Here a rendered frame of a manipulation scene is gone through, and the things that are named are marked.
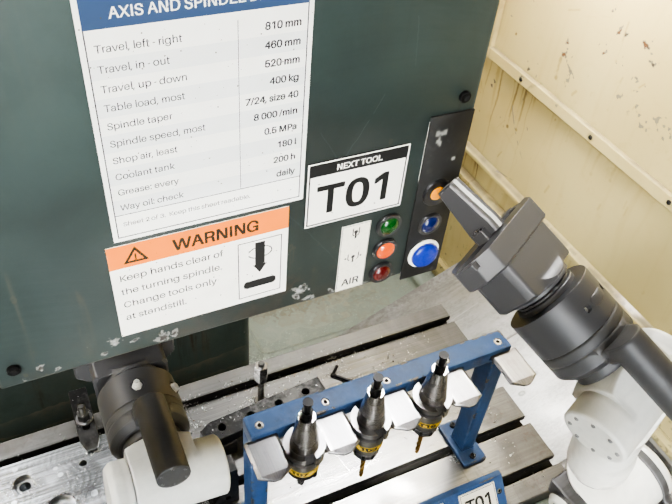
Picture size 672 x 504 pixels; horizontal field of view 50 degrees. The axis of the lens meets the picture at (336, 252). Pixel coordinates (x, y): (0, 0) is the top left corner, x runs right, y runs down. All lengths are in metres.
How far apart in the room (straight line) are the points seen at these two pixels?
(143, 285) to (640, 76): 1.07
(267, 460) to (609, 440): 0.55
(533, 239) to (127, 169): 0.36
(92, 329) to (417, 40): 0.36
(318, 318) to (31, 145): 1.64
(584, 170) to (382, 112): 1.05
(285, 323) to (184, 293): 1.44
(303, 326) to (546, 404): 0.72
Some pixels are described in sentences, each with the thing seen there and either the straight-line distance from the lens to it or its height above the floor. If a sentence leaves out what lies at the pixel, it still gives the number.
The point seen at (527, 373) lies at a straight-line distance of 1.25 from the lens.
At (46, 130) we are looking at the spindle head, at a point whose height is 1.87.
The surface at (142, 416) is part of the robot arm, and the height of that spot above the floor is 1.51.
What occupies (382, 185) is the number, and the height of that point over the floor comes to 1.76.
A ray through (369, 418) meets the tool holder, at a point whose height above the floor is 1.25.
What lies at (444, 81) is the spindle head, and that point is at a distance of 0.62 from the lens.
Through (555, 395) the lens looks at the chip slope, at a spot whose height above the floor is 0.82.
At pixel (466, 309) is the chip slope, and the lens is 1.90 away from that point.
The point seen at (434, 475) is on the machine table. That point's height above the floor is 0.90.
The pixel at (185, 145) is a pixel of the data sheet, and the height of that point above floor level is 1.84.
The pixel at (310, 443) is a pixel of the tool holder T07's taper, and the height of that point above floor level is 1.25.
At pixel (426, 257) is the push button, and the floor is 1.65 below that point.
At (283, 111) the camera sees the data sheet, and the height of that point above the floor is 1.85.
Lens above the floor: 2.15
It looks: 43 degrees down
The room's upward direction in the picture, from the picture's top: 6 degrees clockwise
